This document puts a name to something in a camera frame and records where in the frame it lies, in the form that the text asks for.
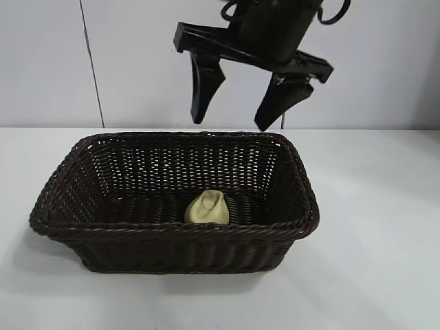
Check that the dark brown wicker basket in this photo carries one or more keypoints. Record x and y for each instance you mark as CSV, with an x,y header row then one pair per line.
x,y
154,247

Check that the pale yellow round pastry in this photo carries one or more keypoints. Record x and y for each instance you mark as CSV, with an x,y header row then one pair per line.
x,y
208,211

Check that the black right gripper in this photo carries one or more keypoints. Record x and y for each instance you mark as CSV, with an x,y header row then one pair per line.
x,y
271,31

